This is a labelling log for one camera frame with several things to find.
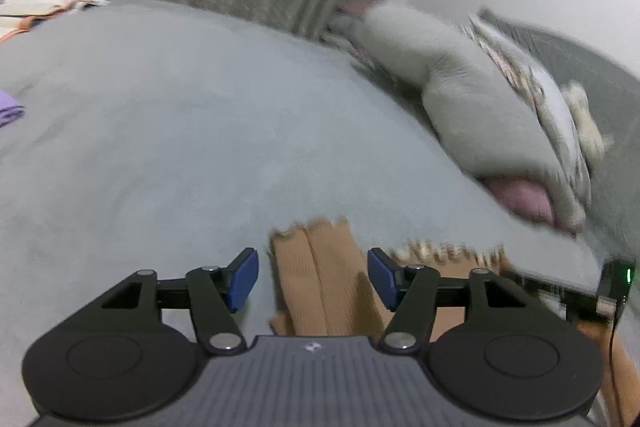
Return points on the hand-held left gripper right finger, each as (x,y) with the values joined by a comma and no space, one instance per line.
(382,278)

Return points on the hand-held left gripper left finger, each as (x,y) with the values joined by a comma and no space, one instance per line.
(242,278)

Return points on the brown ribbed sweater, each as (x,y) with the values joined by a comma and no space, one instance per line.
(325,287)

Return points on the pink pillow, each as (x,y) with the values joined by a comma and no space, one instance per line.
(525,199)

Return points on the white plush toy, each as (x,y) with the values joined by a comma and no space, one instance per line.
(582,117)

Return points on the grey printed quilt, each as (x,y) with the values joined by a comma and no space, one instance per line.
(475,107)

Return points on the purple cloth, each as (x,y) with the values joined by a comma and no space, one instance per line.
(7,109)

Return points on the white orange striped cloth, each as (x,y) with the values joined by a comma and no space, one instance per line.
(40,7)

